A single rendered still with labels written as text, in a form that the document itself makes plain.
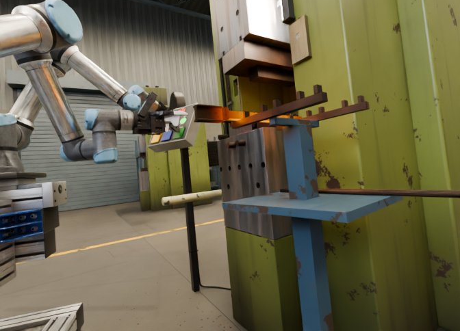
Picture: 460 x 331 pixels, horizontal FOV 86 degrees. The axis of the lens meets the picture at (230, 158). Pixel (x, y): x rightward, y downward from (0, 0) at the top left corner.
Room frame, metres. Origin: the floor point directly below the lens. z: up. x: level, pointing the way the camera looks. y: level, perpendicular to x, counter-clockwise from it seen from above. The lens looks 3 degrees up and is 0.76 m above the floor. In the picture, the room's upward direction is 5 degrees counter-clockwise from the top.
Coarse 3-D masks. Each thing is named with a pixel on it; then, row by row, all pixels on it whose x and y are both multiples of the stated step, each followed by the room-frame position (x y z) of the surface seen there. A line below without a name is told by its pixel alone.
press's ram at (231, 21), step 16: (224, 0) 1.24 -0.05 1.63; (240, 0) 1.13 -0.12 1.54; (256, 0) 1.12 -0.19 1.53; (272, 0) 1.18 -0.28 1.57; (224, 16) 1.25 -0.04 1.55; (240, 16) 1.14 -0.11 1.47; (256, 16) 1.12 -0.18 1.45; (272, 16) 1.17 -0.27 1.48; (224, 32) 1.27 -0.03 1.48; (240, 32) 1.15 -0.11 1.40; (256, 32) 1.11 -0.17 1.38; (272, 32) 1.17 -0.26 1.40; (288, 32) 1.22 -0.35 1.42; (224, 48) 1.28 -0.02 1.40; (288, 48) 1.27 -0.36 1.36
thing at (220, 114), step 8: (200, 104) 0.65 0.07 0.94; (200, 112) 0.66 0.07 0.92; (208, 112) 0.68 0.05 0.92; (216, 112) 0.69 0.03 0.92; (224, 112) 0.69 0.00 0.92; (232, 112) 0.72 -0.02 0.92; (240, 112) 0.73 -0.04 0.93; (200, 120) 0.66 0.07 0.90; (208, 120) 0.67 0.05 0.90; (216, 120) 0.68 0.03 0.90; (224, 120) 0.71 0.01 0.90; (264, 120) 0.80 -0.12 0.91
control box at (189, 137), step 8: (192, 104) 1.56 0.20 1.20; (192, 112) 1.52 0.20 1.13; (192, 120) 1.49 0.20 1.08; (192, 128) 1.49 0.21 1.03; (152, 136) 1.64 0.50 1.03; (184, 136) 1.44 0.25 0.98; (192, 136) 1.48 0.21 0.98; (152, 144) 1.59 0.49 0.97; (160, 144) 1.55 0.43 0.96; (168, 144) 1.53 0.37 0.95; (176, 144) 1.51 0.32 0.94; (184, 144) 1.49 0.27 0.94; (192, 144) 1.48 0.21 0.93
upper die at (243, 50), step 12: (240, 48) 1.16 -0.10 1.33; (252, 48) 1.16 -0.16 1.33; (264, 48) 1.20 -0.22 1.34; (276, 48) 1.24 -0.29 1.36; (228, 60) 1.25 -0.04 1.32; (240, 60) 1.16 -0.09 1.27; (252, 60) 1.17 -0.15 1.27; (264, 60) 1.20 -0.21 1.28; (276, 60) 1.24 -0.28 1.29; (288, 60) 1.28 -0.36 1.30; (228, 72) 1.29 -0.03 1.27; (240, 72) 1.30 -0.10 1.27
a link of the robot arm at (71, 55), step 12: (60, 48) 0.98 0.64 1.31; (72, 48) 1.00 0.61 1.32; (60, 60) 1.01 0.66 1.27; (72, 60) 1.01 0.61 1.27; (84, 60) 1.02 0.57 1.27; (84, 72) 1.03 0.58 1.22; (96, 72) 1.04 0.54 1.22; (96, 84) 1.06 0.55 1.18; (108, 84) 1.06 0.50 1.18; (108, 96) 1.10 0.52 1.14; (120, 96) 1.08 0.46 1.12; (132, 96) 1.08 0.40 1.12; (132, 108) 1.08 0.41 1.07
